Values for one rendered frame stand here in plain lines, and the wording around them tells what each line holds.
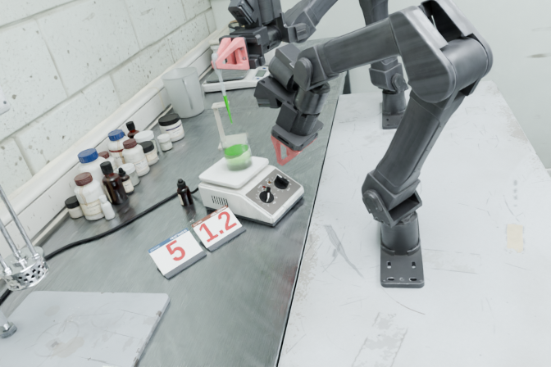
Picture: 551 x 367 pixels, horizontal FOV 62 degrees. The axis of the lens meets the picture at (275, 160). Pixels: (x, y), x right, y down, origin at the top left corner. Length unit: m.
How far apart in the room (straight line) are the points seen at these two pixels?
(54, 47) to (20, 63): 0.14
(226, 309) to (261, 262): 0.12
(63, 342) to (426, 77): 0.70
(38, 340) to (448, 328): 0.66
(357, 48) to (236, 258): 0.46
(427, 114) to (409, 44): 0.10
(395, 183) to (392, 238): 0.12
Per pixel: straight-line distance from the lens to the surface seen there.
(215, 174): 1.03
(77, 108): 1.42
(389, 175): 0.76
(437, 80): 0.61
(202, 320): 0.82
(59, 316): 0.95
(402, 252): 0.84
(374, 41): 0.68
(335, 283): 0.82
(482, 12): 2.37
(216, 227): 0.98
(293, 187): 1.02
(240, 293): 0.84
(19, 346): 0.94
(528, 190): 1.05
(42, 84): 1.33
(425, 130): 0.68
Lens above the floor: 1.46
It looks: 27 degrees down
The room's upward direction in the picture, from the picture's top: 11 degrees counter-clockwise
